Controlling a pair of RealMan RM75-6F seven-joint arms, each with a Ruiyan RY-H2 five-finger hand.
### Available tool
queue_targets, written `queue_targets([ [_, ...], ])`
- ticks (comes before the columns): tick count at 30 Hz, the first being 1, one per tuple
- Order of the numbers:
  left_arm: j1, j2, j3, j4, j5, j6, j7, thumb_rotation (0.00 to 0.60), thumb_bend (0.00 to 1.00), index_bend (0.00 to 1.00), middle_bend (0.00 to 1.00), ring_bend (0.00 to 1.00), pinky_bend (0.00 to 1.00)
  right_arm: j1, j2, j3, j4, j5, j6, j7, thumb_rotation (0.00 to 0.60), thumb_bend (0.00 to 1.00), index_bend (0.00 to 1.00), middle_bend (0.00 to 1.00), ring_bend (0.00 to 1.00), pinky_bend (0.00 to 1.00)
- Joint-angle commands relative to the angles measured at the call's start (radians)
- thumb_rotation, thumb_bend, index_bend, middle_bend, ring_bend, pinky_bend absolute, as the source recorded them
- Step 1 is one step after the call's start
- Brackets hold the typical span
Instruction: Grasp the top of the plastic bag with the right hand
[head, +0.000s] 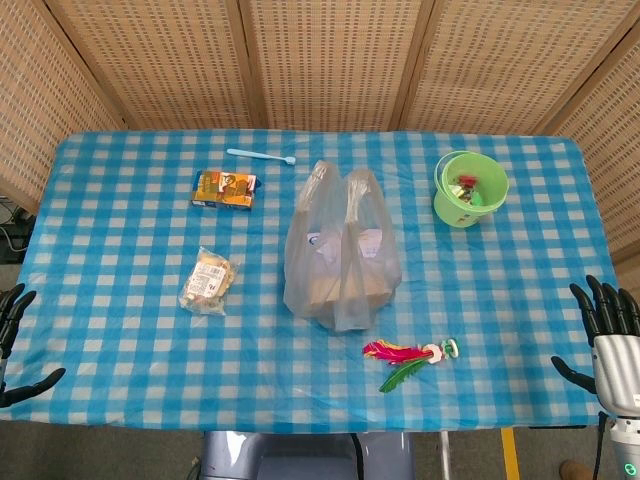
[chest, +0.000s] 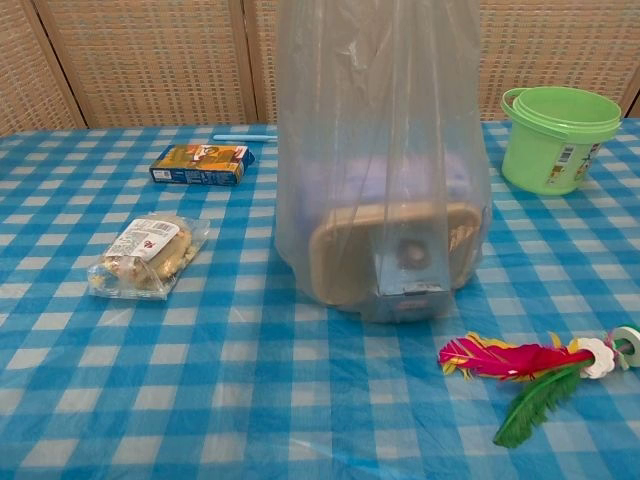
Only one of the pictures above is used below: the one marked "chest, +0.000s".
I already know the clear plastic bag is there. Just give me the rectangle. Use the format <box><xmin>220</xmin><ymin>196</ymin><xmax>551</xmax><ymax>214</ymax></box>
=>
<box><xmin>273</xmin><ymin>0</ymin><xmax>494</xmax><ymax>325</ymax></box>

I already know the beige plastic container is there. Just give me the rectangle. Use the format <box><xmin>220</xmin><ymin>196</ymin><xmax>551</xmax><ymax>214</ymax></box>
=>
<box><xmin>308</xmin><ymin>201</ymin><xmax>482</xmax><ymax>307</ymax></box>

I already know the purple plastic item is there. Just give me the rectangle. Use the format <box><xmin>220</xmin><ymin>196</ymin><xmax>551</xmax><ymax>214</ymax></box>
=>
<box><xmin>297</xmin><ymin>152</ymin><xmax>476</xmax><ymax>226</ymax></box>

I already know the blue carton box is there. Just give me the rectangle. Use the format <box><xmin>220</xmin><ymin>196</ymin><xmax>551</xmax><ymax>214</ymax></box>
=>
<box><xmin>368</xmin><ymin>219</ymin><xmax>454</xmax><ymax>324</ymax></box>

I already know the light blue plastic stick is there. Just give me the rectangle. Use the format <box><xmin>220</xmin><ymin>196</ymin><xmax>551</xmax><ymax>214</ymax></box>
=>
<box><xmin>213</xmin><ymin>133</ymin><xmax>278</xmax><ymax>143</ymax></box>

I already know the blue yellow snack box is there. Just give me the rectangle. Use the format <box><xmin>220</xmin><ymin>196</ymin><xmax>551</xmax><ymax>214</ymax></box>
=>
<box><xmin>149</xmin><ymin>144</ymin><xmax>256</xmax><ymax>187</ymax></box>

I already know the blue white checkered tablecloth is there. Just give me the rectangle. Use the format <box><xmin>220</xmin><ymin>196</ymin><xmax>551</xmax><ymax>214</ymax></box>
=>
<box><xmin>0</xmin><ymin>118</ymin><xmax>640</xmax><ymax>480</ymax></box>

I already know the wrapped pastry in clear packet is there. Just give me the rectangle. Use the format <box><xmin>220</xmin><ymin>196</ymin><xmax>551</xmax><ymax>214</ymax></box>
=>
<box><xmin>86</xmin><ymin>215</ymin><xmax>211</xmax><ymax>301</ymax></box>

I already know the colourful feather shuttlecock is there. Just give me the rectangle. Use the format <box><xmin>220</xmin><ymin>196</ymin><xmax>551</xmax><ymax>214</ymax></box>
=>
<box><xmin>438</xmin><ymin>323</ymin><xmax>640</xmax><ymax>449</ymax></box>

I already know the green plastic bucket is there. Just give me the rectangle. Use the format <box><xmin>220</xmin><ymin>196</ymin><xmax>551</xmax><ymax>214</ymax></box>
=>
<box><xmin>501</xmin><ymin>86</ymin><xmax>623</xmax><ymax>197</ymax></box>

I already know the woven bamboo folding screen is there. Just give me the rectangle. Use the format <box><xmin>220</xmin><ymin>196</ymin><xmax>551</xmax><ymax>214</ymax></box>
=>
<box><xmin>0</xmin><ymin>0</ymin><xmax>640</xmax><ymax>138</ymax></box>

